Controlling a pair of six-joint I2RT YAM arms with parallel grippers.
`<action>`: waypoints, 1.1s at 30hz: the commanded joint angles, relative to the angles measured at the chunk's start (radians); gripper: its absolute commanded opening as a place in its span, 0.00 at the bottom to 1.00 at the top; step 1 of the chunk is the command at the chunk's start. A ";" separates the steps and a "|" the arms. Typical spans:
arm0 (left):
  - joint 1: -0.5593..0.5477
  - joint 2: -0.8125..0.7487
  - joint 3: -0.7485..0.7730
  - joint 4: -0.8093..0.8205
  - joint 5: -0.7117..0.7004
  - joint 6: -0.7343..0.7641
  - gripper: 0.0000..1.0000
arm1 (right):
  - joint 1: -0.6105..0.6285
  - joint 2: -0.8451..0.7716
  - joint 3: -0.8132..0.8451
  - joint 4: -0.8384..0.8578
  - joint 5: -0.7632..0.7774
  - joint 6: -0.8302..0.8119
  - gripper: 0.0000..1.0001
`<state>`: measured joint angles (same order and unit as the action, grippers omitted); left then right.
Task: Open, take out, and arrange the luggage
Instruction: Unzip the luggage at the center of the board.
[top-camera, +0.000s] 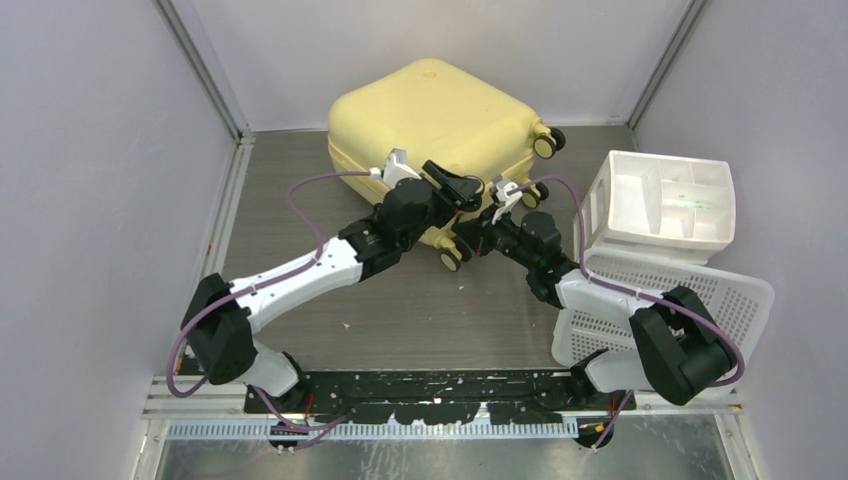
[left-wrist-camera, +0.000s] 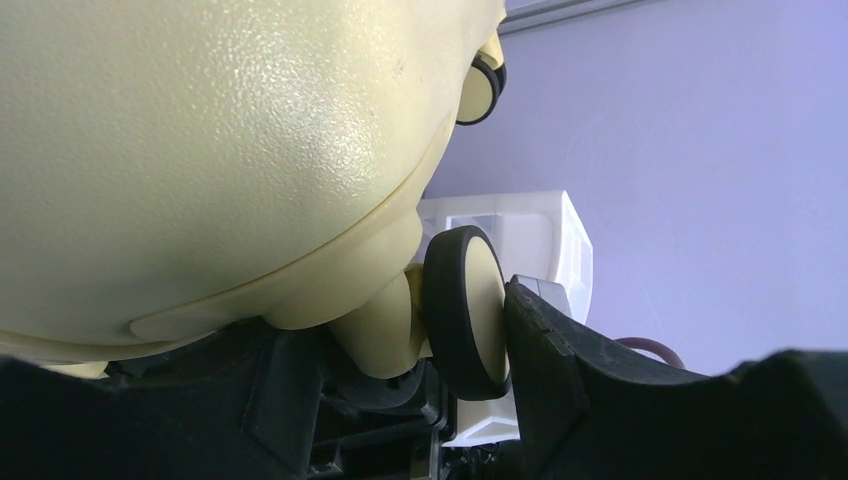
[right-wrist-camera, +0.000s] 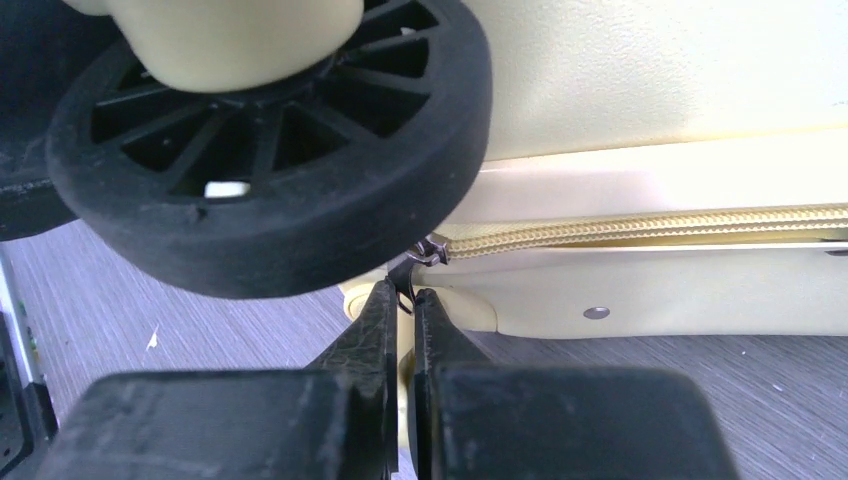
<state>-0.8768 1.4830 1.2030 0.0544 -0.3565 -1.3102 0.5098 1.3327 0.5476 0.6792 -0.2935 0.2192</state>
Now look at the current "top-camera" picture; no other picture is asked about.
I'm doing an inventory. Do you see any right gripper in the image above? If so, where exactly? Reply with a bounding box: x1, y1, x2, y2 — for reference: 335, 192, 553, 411
457, 201, 539, 271

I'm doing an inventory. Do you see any yellow hard-shell suitcase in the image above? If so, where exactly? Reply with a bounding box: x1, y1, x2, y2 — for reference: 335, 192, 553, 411
327, 58, 566, 270

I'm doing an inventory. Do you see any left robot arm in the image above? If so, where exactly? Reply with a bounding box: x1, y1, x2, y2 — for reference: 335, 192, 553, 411
174, 153, 484, 413

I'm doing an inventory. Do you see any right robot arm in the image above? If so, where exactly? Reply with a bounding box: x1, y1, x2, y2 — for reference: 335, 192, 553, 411
454, 212, 743, 410

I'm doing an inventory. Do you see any white divided organizer tray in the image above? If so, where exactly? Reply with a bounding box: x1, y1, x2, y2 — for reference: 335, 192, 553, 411
573, 150, 736, 265

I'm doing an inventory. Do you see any white perforated plastic basket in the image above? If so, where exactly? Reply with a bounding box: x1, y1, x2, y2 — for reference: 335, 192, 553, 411
551, 247, 775, 393

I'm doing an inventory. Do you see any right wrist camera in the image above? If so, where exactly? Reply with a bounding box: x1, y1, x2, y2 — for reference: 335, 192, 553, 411
491, 178, 523, 225

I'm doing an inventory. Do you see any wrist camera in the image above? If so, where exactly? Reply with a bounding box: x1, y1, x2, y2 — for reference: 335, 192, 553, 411
491, 178, 523, 225
368, 148, 422, 189

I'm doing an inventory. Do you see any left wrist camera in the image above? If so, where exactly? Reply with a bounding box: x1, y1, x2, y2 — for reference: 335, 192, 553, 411
368, 148, 422, 189

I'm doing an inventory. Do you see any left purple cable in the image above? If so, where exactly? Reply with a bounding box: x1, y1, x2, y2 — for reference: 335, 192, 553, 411
165, 170, 382, 453

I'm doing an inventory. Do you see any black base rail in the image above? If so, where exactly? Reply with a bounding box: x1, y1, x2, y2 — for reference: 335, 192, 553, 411
271, 369, 635, 425

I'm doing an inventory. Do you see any slotted metal cable duct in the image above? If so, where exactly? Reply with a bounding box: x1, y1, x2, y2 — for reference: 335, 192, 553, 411
163, 417, 579, 442

